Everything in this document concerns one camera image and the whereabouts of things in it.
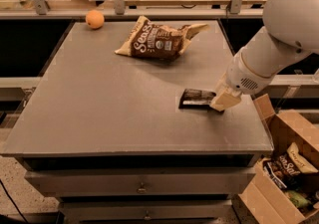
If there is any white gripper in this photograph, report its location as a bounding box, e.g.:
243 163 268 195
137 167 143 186
209 48 281 112

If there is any dark rxbar chocolate wrapper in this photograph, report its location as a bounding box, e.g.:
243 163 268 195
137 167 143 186
178 89 216 109

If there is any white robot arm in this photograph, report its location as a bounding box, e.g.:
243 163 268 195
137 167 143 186
209 0 319 112

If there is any chip bag in box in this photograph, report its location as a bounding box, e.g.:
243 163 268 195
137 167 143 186
262 142 318 190

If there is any brown sea salt chip bag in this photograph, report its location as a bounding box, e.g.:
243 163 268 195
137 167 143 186
115 16 209 61

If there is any green snack bag in box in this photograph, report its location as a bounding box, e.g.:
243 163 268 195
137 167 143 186
285 190 311 208

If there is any cardboard box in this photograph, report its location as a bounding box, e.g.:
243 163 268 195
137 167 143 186
239 95 319 224

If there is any lower grey drawer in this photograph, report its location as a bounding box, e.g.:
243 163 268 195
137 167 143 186
59 200 232 221

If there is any grey drawer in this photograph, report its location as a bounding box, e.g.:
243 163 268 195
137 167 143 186
59 200 232 221
25 167 255 198

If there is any upper grey drawer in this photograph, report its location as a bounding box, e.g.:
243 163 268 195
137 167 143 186
25 167 255 198

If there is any orange fruit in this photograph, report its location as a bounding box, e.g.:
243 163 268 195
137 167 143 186
86 10 105 29

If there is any black floor cable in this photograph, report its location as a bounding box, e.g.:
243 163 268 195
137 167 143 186
0 179 29 224

